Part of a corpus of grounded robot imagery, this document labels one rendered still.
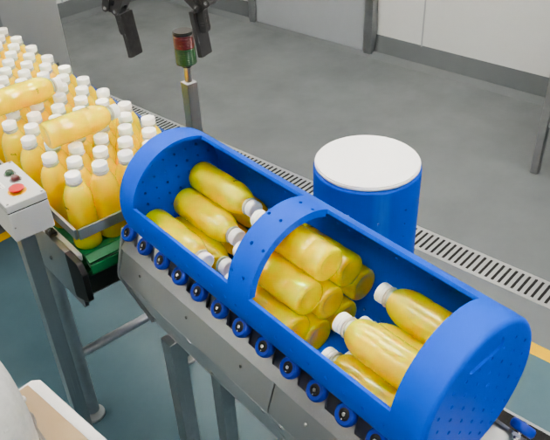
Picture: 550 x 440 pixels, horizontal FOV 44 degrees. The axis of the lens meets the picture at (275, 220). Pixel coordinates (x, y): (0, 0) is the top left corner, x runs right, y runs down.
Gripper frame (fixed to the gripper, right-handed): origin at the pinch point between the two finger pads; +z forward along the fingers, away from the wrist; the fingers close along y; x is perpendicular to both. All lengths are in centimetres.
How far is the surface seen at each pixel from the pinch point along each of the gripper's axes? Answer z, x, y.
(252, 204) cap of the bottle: 41.3, -21.0, 3.8
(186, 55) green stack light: 27, -75, 52
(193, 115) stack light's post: 47, -76, 56
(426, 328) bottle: 48, 0, -40
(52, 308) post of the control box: 76, -12, 69
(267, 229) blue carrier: 35.0, -3.7, -9.8
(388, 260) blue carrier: 48, -17, -27
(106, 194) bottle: 45, -24, 48
